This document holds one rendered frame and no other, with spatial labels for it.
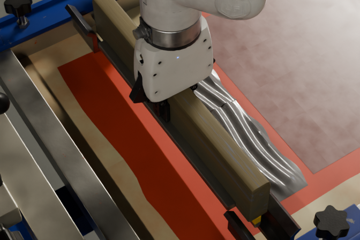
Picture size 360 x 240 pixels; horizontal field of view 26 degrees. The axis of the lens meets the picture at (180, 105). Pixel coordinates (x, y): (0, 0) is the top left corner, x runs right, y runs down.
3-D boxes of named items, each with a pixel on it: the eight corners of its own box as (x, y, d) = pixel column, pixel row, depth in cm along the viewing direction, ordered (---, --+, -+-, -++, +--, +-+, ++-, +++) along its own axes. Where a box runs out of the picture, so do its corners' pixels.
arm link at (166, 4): (272, -74, 88) (269, -14, 82) (265, -6, 96) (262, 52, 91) (140, -82, 89) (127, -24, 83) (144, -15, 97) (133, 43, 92)
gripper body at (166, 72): (151, 57, 93) (155, 113, 102) (222, 22, 96) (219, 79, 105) (120, 19, 97) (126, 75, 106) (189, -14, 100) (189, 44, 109)
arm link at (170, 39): (150, 46, 91) (151, 62, 94) (213, 16, 94) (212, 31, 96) (118, 8, 95) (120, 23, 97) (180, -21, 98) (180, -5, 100)
